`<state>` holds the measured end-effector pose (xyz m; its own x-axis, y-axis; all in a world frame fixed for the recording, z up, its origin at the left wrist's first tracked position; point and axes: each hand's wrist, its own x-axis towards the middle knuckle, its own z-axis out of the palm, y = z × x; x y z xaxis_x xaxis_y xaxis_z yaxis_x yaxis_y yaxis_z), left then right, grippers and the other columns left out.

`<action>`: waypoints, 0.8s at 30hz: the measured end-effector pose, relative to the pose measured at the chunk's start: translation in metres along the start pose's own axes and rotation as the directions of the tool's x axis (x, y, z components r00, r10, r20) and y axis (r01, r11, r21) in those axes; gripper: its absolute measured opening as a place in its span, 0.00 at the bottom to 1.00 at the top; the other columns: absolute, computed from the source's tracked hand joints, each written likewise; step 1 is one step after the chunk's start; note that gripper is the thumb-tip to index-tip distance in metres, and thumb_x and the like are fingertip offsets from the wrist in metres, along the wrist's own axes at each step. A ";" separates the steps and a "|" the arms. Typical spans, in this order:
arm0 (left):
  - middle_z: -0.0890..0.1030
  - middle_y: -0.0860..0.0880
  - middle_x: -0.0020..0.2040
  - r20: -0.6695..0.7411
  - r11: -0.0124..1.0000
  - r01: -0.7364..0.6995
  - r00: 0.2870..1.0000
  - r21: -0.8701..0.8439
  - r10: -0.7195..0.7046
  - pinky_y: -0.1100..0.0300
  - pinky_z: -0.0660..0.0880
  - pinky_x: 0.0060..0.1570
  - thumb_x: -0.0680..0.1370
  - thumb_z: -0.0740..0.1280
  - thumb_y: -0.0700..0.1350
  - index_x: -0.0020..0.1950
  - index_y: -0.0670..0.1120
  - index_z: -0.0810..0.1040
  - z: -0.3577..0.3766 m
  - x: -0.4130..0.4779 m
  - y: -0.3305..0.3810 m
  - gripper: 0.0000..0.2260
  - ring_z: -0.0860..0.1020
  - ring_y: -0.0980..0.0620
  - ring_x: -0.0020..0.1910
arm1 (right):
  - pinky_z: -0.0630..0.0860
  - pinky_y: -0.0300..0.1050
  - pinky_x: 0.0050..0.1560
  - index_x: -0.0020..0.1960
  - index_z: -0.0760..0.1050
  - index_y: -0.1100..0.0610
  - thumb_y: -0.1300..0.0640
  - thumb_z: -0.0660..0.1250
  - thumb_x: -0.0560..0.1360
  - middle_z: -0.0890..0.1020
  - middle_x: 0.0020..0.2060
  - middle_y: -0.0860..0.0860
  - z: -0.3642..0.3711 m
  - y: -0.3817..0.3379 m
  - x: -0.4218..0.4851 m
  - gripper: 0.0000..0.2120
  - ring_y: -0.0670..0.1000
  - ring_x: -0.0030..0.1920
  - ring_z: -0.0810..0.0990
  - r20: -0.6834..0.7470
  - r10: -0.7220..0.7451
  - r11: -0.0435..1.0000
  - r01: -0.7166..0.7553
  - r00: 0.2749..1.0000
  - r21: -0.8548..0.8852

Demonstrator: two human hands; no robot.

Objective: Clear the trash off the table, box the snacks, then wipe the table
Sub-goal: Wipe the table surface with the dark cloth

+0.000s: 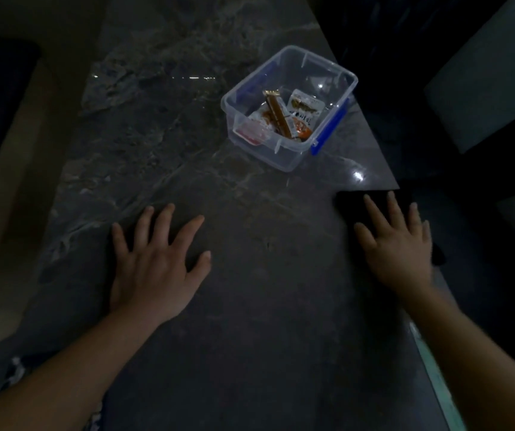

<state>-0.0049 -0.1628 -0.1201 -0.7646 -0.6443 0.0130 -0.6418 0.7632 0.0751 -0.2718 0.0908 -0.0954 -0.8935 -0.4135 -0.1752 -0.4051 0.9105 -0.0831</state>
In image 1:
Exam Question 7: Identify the person's right hand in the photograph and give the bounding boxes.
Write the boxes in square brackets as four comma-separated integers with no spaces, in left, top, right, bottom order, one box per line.
[354,191,434,294]

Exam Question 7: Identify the person's left hand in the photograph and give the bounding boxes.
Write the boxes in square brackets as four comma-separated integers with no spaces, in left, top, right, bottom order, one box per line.
[109,203,212,326]

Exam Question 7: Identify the person's left forearm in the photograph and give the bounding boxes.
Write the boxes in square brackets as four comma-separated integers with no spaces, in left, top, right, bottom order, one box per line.
[0,306,161,431]

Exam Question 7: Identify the person's right forearm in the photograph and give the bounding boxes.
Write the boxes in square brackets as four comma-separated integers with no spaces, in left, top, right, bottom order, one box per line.
[401,283,515,431]

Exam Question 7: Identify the black flat pad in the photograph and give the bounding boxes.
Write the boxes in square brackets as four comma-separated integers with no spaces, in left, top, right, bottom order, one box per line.
[333,189,447,266]

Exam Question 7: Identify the orange and white sachet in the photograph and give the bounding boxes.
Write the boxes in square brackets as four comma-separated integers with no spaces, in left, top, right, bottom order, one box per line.
[257,107,316,142]

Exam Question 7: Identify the red and white sachet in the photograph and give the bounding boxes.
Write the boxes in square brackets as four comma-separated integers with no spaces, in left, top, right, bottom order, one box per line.
[235,116,271,145]

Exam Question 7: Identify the white sachet with fish print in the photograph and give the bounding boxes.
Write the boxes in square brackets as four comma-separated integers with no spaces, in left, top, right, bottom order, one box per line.
[287,89,323,117]

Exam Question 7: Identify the brown stick sachet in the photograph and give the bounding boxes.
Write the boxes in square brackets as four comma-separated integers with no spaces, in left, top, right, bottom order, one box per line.
[262,89,295,139]

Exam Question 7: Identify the clear plastic box blue latches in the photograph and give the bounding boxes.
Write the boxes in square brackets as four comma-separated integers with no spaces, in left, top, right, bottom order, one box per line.
[220,45,359,173]

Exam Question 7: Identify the grey seat cushion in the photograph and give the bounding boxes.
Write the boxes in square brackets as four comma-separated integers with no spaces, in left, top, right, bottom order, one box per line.
[423,0,515,155]

